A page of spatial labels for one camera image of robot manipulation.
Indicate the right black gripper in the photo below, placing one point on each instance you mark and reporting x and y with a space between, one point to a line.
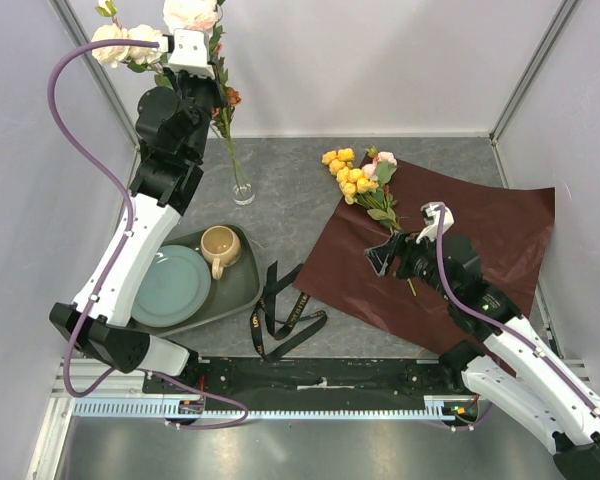
401 244

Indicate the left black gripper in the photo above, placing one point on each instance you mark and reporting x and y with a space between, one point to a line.
210 83

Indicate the orange rose stem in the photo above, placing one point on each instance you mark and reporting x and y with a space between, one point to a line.
222 119

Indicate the white peony stem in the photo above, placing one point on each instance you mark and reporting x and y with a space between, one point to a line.
138 59

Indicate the yellow rose stem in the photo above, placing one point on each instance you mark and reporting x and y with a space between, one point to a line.
355 188

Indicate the small pink peony stem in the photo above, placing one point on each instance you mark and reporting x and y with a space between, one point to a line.
381 167

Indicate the red wrapping paper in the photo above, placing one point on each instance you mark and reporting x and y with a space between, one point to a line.
509 229

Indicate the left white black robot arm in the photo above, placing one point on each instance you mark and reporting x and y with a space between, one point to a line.
172 125

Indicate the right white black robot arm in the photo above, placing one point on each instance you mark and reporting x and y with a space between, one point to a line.
509 365

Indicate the clear glass vase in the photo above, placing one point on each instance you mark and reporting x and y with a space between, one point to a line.
243 194

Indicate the dark green tray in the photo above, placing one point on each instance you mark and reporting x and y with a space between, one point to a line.
238 289

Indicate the beige ceramic mug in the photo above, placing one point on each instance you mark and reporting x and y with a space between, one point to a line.
221 248

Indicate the teal plate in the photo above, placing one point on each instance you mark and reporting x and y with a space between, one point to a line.
174 288

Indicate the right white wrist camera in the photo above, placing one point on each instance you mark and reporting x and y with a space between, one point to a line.
438 219

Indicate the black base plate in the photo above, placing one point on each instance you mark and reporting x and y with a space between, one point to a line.
232 376

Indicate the light blue cable duct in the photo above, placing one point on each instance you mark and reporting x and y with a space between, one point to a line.
175 409

